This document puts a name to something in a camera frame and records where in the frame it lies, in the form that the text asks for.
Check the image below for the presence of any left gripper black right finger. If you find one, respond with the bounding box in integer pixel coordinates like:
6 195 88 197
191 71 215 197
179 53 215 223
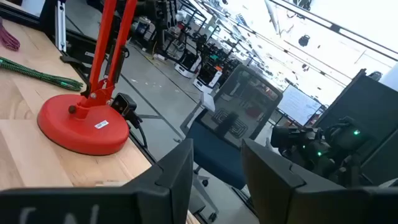
241 138 398 224

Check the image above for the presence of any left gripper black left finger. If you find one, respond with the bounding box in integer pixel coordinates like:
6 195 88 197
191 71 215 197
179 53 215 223
0 138 195 224

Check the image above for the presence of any maroon braided cable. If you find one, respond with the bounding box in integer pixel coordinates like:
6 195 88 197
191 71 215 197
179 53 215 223
0 17 21 52

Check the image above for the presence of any whiteboard with writing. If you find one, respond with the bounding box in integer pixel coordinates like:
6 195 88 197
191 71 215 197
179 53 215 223
276 83 324 127

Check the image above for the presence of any blue mesh office chair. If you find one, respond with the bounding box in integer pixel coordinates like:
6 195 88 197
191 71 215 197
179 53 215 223
179 63 284 223

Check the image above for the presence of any black partition panel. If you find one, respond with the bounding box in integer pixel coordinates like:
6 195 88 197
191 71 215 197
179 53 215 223
312 68 398 187

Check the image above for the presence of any red desk lamp stand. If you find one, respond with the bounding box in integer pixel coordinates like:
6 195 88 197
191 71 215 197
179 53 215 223
36 0 138 156

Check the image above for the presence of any black machine white base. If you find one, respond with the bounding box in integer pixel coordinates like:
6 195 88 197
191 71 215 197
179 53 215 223
174 49 202 78
192 62 223 93

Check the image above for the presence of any black camera cable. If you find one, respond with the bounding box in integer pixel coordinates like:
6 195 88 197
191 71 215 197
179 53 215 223
126 111 149 150

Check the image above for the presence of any round black ceiling camera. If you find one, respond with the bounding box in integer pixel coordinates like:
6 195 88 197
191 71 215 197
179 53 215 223
298 34 311 48

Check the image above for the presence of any green braided cable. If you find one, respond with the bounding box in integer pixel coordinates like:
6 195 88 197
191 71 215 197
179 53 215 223
0 56 84 92

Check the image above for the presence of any silver aluminium extrusion post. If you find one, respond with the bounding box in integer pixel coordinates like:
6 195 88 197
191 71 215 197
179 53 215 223
55 0 68 52

